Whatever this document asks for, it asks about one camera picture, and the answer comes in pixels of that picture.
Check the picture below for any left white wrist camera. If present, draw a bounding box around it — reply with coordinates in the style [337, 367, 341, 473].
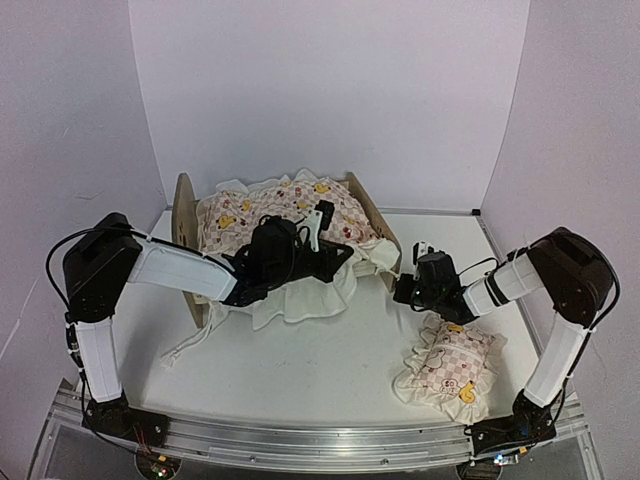
[301, 200, 335, 253]

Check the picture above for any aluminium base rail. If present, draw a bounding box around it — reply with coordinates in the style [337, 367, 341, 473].
[28, 385, 604, 479]

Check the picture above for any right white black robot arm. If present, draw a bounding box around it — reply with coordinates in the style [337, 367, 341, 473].
[392, 227, 621, 456]

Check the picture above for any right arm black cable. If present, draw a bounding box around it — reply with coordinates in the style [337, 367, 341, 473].
[439, 247, 531, 301]

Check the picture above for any duck print ruffled pillow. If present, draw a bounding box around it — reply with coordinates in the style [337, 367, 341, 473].
[392, 312, 507, 425]

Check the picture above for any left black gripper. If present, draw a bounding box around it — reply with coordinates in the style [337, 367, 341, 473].
[266, 239, 353, 288]

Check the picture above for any wooden pet bed frame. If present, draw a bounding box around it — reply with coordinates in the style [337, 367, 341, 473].
[171, 172, 402, 328]

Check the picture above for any duck print ruffled bed cover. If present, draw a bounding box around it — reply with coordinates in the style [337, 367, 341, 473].
[159, 168, 401, 371]

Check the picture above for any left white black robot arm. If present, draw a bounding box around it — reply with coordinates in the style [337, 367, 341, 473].
[54, 210, 353, 447]

